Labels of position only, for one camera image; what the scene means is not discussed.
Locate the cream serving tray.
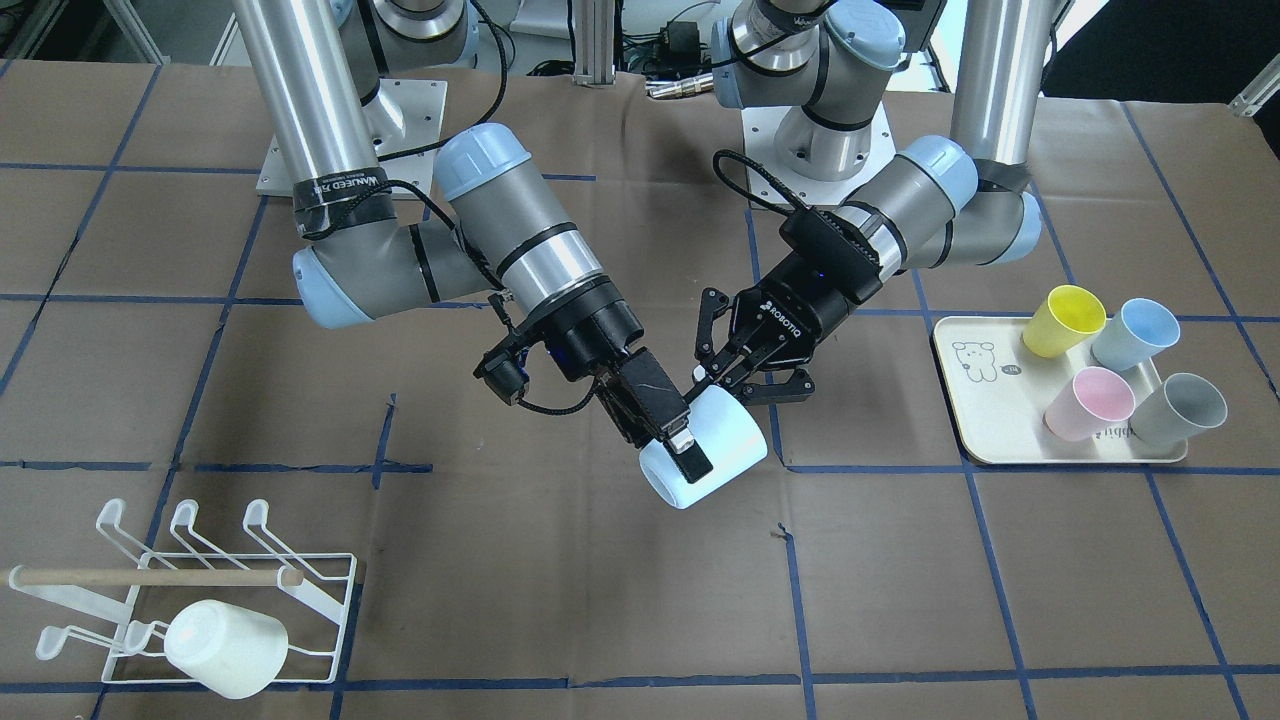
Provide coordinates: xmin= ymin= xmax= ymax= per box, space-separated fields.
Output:
xmin=933 ymin=316 xmax=1188 ymax=465

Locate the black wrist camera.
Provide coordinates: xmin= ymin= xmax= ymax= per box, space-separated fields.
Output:
xmin=474 ymin=345 xmax=529 ymax=406

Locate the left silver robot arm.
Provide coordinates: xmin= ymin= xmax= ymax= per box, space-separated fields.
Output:
xmin=694 ymin=1 xmax=1055 ymax=405

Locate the pink plastic cup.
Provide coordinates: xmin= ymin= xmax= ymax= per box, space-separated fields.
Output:
xmin=1044 ymin=366 xmax=1137 ymax=442

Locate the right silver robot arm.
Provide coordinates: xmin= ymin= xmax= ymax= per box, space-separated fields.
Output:
xmin=234 ymin=1 xmax=713 ymax=483

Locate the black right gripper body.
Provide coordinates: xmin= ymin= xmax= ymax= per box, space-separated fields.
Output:
xmin=524 ymin=282 xmax=643 ymax=382

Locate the white plastic cup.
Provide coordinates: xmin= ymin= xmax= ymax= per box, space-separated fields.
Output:
xmin=164 ymin=600 xmax=289 ymax=700

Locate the grey plastic cup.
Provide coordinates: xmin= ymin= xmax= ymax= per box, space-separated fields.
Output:
xmin=1129 ymin=373 xmax=1229 ymax=447

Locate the light blue plastic cup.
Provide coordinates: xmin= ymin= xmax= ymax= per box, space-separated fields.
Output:
xmin=1091 ymin=299 xmax=1181 ymax=373
xmin=639 ymin=386 xmax=767 ymax=509

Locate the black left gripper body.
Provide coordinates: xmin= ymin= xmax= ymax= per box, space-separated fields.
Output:
xmin=732 ymin=260 xmax=856 ymax=354

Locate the white wire cup rack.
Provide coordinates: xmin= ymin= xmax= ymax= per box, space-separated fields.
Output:
xmin=6 ymin=498 xmax=358 ymax=689

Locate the yellow plastic cup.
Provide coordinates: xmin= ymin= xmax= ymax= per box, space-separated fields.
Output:
xmin=1021 ymin=284 xmax=1107 ymax=357

